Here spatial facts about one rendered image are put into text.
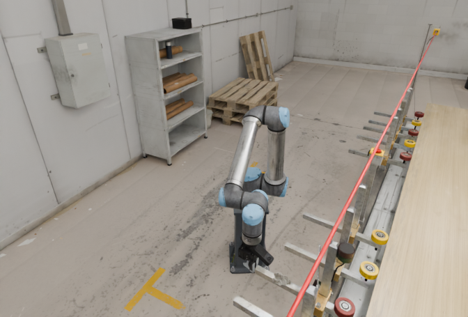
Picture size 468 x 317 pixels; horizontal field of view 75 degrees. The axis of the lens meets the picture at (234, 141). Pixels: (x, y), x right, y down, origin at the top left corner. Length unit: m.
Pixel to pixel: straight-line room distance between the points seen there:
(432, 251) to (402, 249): 0.15
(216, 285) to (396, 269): 1.40
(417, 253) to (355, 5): 7.72
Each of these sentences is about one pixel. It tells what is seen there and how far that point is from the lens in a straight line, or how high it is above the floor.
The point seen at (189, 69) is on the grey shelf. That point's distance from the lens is 4.38.
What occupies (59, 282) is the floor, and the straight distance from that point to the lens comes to 2.95.
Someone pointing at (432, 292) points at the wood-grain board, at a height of 0.90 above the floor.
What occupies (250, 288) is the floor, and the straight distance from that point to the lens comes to 2.60.
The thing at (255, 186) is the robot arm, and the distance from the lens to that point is 2.18.
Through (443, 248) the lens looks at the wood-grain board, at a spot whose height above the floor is 0.90.
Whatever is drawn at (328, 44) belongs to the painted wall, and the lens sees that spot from 9.20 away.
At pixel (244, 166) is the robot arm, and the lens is 1.57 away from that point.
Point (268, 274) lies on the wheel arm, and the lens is 1.57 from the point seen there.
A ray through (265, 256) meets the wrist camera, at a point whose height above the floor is 0.97.
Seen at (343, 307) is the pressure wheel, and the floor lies 0.90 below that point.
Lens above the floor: 2.08
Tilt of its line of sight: 28 degrees down
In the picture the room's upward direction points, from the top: straight up
